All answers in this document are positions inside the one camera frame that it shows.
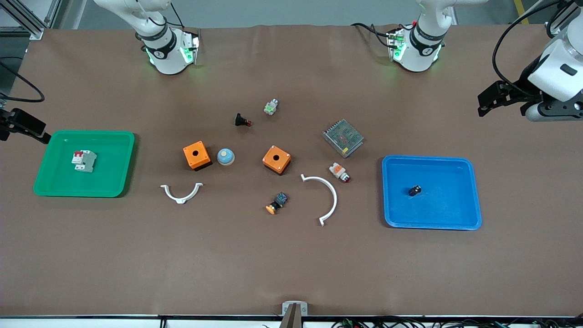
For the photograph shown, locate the white circuit breaker red switch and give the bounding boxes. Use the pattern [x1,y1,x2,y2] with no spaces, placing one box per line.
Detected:
[71,150,97,173]

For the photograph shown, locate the green plastic tray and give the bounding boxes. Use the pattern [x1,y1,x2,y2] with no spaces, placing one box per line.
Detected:
[33,130,136,198]

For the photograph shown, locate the blue plastic tray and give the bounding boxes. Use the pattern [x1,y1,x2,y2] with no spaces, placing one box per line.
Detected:
[382,155,482,231]

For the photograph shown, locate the small white curved clamp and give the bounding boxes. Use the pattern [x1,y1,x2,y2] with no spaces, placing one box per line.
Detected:
[160,183,204,205]

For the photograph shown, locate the metal mesh power supply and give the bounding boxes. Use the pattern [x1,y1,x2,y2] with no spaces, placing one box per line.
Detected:
[322,119,364,159]

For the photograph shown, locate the orange button box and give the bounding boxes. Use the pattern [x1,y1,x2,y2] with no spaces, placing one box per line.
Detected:
[262,145,292,176]
[183,141,212,172]

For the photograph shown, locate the orange white red indicator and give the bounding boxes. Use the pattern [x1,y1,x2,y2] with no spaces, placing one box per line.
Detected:
[329,162,352,184]

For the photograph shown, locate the large white curved clamp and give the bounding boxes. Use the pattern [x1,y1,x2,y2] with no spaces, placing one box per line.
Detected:
[301,174,338,227]

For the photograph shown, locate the brown table cover sheet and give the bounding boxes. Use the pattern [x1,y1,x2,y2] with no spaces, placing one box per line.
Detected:
[0,23,583,318]

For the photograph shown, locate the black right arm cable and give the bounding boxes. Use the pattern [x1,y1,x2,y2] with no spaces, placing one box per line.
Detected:
[0,60,46,103]

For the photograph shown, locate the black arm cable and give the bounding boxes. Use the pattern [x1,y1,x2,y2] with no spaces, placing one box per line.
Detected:
[0,60,46,103]
[492,0,570,96]

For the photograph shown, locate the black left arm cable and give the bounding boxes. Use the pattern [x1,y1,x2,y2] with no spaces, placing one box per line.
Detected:
[492,0,570,96]

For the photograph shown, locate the aluminium frame profile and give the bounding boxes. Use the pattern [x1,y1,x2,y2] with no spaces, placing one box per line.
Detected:
[0,0,62,41]

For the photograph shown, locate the black left base cable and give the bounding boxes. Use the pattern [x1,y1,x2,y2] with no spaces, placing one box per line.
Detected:
[351,22,396,48]

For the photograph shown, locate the grey metal bracket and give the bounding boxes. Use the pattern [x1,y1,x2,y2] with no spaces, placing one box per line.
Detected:
[282,301,308,328]

